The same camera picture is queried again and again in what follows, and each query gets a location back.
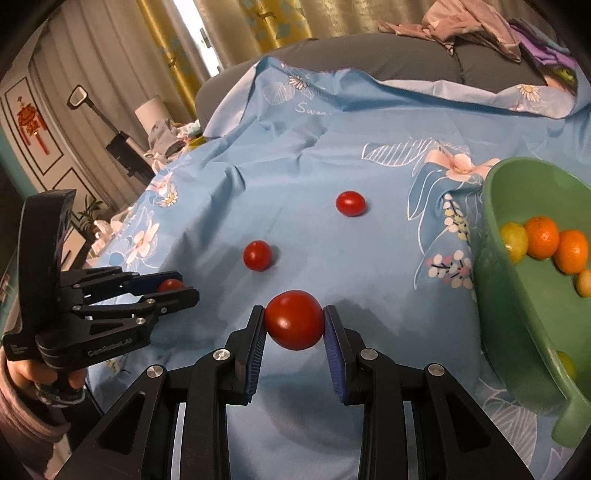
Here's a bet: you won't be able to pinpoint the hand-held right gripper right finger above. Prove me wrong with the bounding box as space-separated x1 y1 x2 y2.
323 305 548 480

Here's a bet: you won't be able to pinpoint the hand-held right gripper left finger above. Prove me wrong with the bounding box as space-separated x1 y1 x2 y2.
53 305 269 480

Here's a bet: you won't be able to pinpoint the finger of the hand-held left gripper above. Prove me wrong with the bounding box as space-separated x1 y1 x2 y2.
74 288 200 326
60 267 185 303

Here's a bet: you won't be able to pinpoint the green plastic bowl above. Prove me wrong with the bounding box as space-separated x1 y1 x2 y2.
471 157 591 448

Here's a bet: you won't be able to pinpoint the yellow-green round fruit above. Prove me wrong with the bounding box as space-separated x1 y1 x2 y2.
501 222 529 264

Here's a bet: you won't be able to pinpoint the green round fruit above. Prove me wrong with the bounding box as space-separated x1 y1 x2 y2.
556 351 578 381

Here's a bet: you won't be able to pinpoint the large orange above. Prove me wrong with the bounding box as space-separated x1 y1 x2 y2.
524 216 561 259

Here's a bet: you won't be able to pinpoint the small orange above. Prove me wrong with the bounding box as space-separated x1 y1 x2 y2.
554 231 590 274

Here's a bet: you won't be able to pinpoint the person's left forearm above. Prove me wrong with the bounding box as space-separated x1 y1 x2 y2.
0 364 72 480

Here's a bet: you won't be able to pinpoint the person's left hand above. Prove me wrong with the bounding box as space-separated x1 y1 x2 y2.
4 357 88 392

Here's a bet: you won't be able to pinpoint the white plastic bags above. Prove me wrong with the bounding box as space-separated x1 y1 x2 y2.
90 217 134 259

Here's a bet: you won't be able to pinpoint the green potted plant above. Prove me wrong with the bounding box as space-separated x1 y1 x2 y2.
76 194 105 232

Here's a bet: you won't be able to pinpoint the pile of grey white clothes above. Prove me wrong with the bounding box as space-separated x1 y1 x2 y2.
145 117 204 160

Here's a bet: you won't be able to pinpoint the white paper roll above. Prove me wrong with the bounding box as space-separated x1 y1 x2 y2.
135 95 167 132

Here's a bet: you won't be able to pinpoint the blue floral blanket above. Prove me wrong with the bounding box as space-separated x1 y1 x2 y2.
85 55 591 480

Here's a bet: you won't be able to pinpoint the yellow patterned curtain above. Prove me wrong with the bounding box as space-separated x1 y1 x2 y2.
136 0 319 88

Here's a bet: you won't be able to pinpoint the window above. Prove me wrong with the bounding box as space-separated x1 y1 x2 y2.
173 0 222 77

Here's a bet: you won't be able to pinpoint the grey sofa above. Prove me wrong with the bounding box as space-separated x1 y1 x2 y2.
196 34 550 139

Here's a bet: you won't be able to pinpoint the beige curtain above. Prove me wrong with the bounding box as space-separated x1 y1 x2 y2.
194 0 444 54

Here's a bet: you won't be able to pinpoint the pink garment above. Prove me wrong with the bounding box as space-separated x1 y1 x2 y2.
379 0 522 61

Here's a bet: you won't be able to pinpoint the pile of colourful clothes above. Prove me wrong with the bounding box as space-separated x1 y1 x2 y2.
508 18 583 88

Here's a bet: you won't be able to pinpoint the red knot wall decoration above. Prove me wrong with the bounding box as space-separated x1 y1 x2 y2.
16 96 49 155

